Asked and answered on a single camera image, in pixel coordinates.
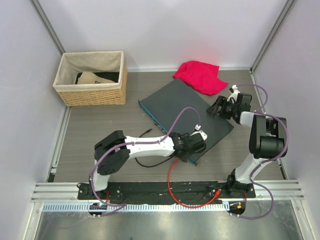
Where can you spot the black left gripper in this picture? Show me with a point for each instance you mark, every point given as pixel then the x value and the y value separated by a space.
pixel 189 155

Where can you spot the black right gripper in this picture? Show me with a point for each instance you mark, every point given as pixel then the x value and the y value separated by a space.
pixel 222 106

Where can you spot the grey blue network switch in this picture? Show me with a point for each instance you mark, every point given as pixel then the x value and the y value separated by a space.
pixel 164 105

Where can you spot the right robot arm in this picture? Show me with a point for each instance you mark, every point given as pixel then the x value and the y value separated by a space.
pixel 267 140

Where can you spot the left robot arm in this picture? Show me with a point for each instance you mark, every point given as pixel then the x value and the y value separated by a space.
pixel 111 153

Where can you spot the pink red cloth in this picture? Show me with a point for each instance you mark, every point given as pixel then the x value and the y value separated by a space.
pixel 201 76

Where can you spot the beige and black cloth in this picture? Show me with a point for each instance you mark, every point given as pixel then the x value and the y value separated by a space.
pixel 97 78

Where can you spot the wicker basket with liner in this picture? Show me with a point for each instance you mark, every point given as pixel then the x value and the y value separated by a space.
pixel 74 63

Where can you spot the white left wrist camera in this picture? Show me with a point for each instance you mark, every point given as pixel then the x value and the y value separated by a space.
pixel 198 135

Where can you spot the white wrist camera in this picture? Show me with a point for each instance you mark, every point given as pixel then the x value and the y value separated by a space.
pixel 198 135
pixel 234 92

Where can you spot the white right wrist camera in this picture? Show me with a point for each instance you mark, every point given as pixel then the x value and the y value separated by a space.
pixel 234 92

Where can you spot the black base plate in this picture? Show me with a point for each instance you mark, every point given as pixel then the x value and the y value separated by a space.
pixel 158 193

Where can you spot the slotted cable duct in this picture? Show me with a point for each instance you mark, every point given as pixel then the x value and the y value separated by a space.
pixel 89 206

